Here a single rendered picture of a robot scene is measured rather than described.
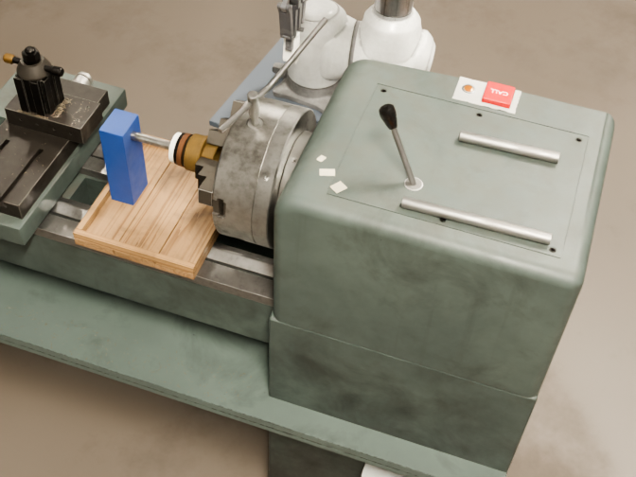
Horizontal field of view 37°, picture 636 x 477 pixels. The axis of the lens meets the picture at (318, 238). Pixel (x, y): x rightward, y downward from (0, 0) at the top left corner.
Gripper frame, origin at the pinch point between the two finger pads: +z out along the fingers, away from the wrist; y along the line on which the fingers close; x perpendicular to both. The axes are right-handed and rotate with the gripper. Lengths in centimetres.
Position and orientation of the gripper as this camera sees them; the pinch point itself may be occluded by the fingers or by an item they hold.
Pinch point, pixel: (291, 46)
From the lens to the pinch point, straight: 197.0
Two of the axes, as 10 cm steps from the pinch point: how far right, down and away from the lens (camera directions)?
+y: -3.2, 6.7, -6.7
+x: 9.4, 2.7, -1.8
